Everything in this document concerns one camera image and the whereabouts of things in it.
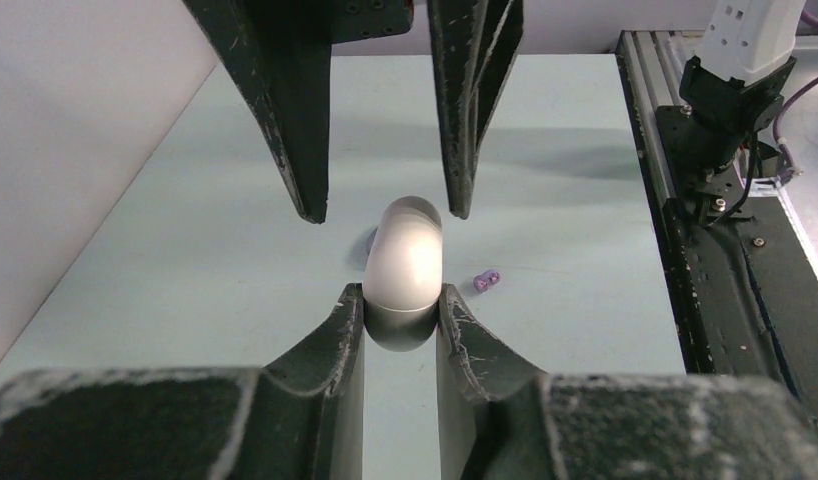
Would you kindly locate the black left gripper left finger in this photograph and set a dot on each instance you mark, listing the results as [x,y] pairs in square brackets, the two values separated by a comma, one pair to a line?
[299,417]

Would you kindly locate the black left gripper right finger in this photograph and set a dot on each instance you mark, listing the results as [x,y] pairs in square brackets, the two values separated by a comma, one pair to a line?
[502,417]

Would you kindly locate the purple earbud charging case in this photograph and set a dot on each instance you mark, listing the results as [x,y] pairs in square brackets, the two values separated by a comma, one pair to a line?
[370,240]

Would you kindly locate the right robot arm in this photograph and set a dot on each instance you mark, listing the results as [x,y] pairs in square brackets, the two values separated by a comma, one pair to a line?
[733,81]

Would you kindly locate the purple earbud near case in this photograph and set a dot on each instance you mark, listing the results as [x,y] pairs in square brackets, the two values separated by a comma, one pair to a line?
[485,280]

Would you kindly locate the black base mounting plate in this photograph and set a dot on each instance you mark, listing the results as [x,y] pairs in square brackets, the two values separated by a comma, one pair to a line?
[743,290]

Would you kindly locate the white earbud charging case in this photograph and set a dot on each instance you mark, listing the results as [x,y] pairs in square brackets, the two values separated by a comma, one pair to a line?
[403,276]

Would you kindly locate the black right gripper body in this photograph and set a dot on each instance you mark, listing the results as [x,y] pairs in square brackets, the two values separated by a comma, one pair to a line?
[337,21]

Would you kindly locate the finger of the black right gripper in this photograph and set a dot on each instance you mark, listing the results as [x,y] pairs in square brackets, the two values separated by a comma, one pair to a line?
[474,45]
[278,54]

